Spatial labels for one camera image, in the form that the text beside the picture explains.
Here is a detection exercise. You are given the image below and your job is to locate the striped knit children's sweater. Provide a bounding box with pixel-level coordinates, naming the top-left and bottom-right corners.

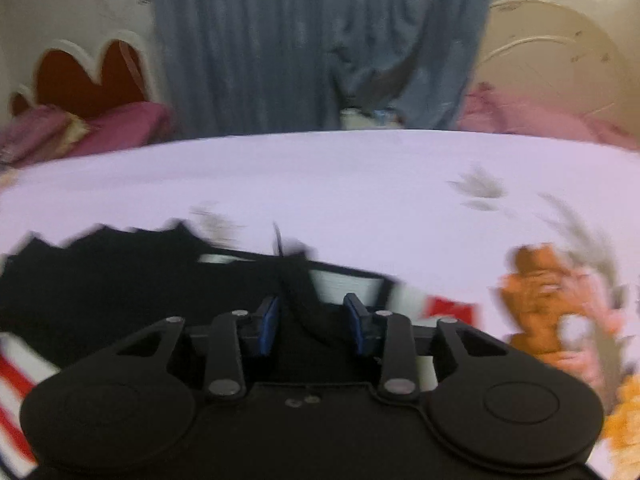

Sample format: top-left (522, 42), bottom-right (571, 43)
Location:
top-left (1, 224), bottom-right (465, 479)

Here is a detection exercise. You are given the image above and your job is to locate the pink floral bed sheet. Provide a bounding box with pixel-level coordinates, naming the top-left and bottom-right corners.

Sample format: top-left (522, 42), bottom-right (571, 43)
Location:
top-left (1, 130), bottom-right (639, 479)

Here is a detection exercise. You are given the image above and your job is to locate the pink bedding on far bed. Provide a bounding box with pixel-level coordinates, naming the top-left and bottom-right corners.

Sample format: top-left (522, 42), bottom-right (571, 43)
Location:
top-left (457, 82), bottom-right (639, 152)

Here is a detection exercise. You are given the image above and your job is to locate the magenta pillow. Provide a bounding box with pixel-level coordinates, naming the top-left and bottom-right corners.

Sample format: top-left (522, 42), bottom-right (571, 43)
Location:
top-left (65, 102), bottom-right (174, 158)

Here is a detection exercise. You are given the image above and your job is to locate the cream arched headboard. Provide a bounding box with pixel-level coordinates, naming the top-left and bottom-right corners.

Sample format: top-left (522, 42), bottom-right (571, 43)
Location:
top-left (473, 0), bottom-right (639, 134)

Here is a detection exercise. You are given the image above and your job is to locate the blue-grey curtain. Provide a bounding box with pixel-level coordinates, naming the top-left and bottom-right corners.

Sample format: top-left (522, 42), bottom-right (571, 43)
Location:
top-left (153, 0), bottom-right (490, 139)

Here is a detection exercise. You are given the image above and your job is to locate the red heart-shaped headboard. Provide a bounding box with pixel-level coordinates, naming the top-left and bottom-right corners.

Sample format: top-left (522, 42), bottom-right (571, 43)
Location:
top-left (8, 29), bottom-right (160, 118)

